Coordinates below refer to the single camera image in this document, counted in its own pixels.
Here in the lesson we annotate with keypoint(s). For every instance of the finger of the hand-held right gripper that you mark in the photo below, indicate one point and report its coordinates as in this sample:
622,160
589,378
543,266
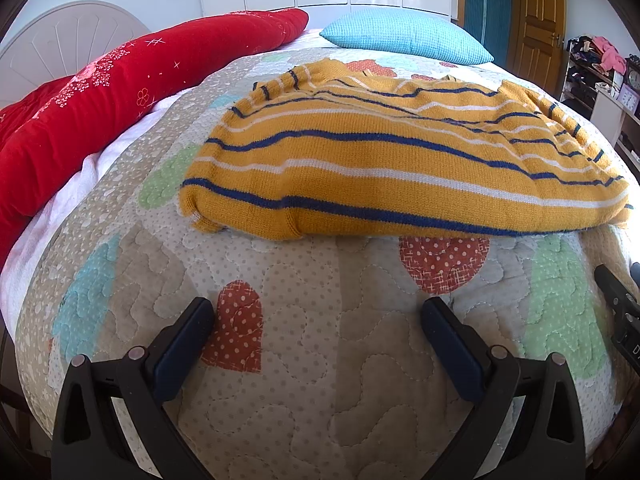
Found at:
636,274
611,287

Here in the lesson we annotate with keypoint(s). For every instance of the heart patterned quilt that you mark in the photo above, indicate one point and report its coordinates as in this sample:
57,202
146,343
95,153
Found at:
320,320

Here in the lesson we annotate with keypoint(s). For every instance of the light blue pillow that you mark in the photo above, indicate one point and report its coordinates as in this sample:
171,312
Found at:
400,37

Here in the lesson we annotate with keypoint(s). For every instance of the yellow striped knit sweater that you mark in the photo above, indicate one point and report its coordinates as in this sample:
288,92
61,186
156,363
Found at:
400,160

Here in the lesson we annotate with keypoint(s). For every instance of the red floral duvet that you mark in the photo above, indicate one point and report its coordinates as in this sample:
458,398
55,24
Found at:
100,95

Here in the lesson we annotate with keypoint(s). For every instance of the white bed sheet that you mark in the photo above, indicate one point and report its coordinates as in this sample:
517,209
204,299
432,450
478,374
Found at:
95,167

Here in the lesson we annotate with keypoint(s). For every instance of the white shelf unit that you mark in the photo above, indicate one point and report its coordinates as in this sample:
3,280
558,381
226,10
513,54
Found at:
607,105

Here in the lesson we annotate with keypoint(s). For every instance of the wooden door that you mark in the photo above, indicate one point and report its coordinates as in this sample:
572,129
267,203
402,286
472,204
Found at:
537,20

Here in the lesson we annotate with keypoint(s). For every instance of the teal curtain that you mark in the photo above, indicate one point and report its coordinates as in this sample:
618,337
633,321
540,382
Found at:
482,5

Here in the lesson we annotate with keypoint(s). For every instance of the white bed headboard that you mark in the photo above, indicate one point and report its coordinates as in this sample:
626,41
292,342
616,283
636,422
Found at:
65,35

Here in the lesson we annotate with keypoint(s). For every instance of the pink cloth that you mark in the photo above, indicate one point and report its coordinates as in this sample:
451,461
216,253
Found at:
610,55

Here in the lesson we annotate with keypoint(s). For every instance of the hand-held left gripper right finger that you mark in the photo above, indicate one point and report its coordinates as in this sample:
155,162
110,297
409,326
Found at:
457,350

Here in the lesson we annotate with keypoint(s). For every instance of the dark round clock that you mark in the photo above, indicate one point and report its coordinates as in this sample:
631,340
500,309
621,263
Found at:
634,76

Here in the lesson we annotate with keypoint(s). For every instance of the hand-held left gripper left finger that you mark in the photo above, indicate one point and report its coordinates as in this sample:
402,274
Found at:
176,355

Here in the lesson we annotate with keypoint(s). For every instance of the small purple clock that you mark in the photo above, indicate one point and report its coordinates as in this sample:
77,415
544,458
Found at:
629,97

